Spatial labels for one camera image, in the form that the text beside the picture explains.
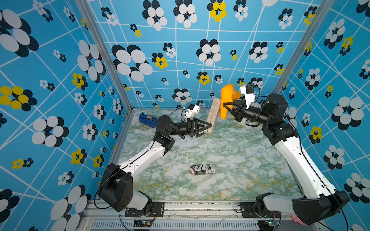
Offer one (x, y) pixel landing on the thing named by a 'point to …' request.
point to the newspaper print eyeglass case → (202, 169)
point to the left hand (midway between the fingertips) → (211, 130)
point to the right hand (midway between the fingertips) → (226, 103)
